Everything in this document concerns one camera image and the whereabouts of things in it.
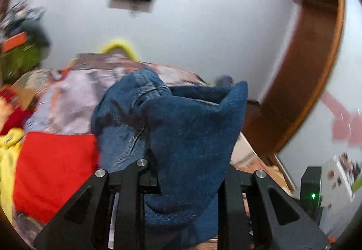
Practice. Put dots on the yellow garment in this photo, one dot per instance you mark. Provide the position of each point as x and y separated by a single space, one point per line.
10 150

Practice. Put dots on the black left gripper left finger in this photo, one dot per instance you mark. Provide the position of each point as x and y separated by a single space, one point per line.
84 220

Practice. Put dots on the red folded garment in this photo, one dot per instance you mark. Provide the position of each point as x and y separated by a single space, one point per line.
50 169

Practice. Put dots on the green patterned covered cabinet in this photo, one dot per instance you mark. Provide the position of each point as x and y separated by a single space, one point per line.
19 60

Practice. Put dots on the newspaper print bed sheet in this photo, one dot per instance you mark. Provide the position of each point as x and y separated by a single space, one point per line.
65 108

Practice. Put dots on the brown wooden wardrobe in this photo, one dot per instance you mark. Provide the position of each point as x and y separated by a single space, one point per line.
302 76

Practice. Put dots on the orange box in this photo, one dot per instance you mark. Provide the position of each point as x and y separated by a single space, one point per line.
14 42

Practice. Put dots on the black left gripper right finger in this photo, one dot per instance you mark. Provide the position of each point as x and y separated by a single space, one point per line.
254 212

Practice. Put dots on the blue denim jeans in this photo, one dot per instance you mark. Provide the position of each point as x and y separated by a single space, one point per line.
187 133

